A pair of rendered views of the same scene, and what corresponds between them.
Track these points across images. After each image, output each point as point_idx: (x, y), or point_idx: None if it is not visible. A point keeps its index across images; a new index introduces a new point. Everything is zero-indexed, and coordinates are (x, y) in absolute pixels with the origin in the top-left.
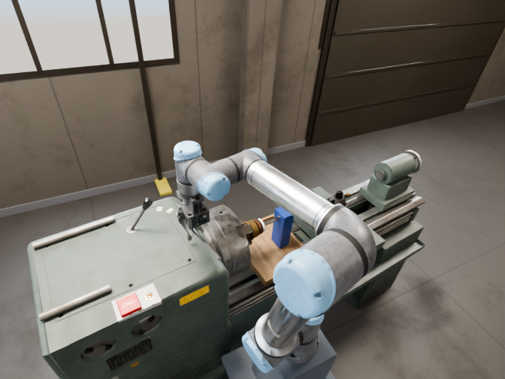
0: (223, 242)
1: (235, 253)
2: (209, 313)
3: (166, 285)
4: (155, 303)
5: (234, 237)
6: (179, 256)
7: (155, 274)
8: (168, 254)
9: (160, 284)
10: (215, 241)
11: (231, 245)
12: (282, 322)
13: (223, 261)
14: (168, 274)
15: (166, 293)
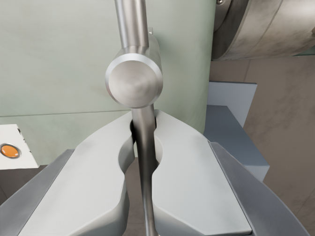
0: (254, 34)
1: (258, 55)
2: None
3: (50, 141)
4: (25, 167)
5: (296, 31)
6: (99, 71)
7: (19, 103)
8: (63, 47)
9: (35, 134)
10: (238, 10)
11: (266, 45)
12: None
13: (219, 57)
14: (58, 118)
15: (49, 158)
